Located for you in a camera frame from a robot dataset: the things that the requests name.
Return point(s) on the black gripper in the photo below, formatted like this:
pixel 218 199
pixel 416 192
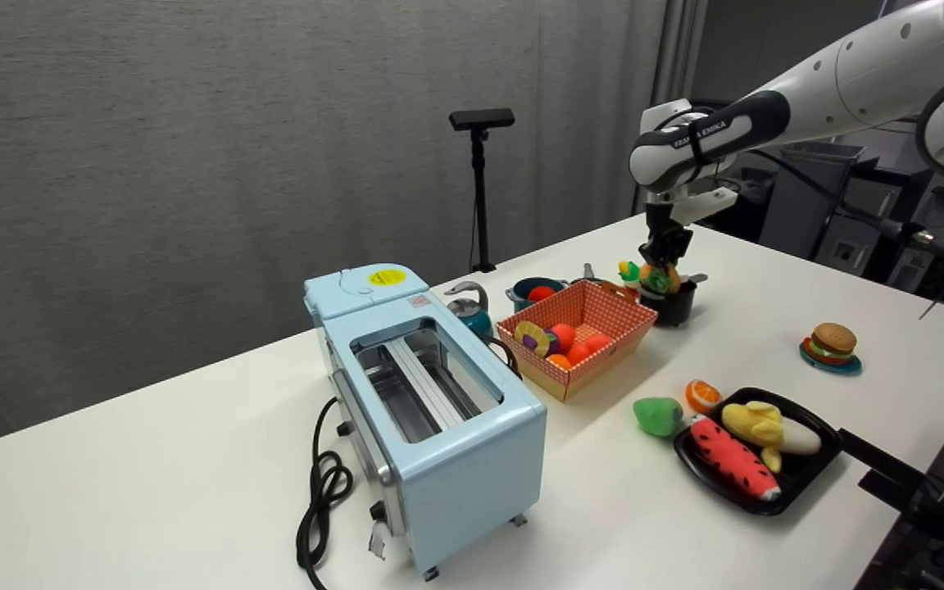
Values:
pixel 668 232

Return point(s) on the pineapple plush toy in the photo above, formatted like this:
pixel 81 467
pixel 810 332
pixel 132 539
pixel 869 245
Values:
pixel 647 276

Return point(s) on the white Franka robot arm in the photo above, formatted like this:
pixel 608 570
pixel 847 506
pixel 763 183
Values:
pixel 845 76

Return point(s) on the small black pot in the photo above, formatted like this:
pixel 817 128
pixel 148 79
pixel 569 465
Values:
pixel 672 311

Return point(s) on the red tomato plush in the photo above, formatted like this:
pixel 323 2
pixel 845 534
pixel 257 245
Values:
pixel 591 338
pixel 562 336

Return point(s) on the red plush in bowl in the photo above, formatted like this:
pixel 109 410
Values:
pixel 542 294

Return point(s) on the orange slice plush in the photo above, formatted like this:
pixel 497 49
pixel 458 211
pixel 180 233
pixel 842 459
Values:
pixel 702 394

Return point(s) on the round orange plush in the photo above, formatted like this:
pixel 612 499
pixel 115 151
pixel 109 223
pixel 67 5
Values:
pixel 558 363

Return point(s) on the green pear plush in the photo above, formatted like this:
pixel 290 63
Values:
pixel 656 417

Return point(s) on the yellow banana plush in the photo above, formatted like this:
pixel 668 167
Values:
pixel 754 424

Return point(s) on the burger plush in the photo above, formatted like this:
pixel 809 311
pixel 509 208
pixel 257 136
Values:
pixel 830 344

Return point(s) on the teal toy kettle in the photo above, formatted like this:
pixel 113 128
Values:
pixel 475 313

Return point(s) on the watermelon slice plush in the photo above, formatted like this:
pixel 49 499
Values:
pixel 734 459

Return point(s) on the white egg plush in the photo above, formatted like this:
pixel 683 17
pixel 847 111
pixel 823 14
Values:
pixel 802 440

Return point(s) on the dark bowl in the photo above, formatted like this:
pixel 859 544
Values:
pixel 519 298

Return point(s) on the dark background equipment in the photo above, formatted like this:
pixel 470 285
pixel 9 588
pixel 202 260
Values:
pixel 868 219

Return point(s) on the black plastic tray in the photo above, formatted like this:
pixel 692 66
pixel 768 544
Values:
pixel 810 469

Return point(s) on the light blue toaster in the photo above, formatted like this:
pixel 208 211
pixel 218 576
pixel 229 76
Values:
pixel 459 459

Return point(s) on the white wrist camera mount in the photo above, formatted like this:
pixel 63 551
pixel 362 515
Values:
pixel 705 206

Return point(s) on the black camera on tripod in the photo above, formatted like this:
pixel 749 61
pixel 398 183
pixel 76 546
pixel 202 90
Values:
pixel 480 185

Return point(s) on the black metal frame stand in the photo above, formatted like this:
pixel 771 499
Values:
pixel 934 504

